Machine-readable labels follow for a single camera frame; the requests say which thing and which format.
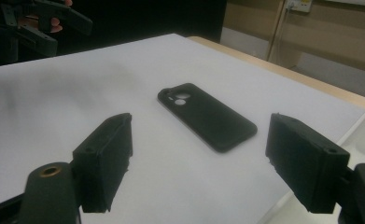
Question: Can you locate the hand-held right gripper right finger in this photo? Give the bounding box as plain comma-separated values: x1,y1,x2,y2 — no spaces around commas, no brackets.
265,112,351,215

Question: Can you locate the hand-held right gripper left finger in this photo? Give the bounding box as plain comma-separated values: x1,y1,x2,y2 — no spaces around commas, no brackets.
72,112,134,215

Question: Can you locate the black phone case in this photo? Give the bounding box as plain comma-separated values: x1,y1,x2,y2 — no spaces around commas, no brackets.
157,82,259,154

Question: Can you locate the white paper sheet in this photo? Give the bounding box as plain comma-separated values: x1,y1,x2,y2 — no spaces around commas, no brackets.
0,33,365,224

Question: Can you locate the white cable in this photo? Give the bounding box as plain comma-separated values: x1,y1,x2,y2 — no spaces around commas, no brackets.
265,7,292,62

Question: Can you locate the white wall socket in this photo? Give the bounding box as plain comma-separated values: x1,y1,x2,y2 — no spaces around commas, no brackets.
284,0,314,14

